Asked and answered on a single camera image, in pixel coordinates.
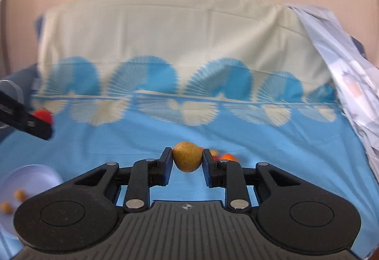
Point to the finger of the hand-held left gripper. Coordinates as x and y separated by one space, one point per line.
29 124

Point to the red cherry tomato with calyx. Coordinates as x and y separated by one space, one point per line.
44 116

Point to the light blue plate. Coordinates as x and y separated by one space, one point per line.
35 180

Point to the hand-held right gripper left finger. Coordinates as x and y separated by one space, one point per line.
166 167

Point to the small orange mandarin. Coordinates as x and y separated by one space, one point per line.
229 157

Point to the pale blue patterned cloth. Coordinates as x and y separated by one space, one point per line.
340 64

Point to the tan longan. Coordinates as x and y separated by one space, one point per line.
20 195
6 207
187 161
213 152

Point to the blue fan-print bed sheet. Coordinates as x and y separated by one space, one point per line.
189 70

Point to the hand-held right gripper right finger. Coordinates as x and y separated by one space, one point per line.
207 168

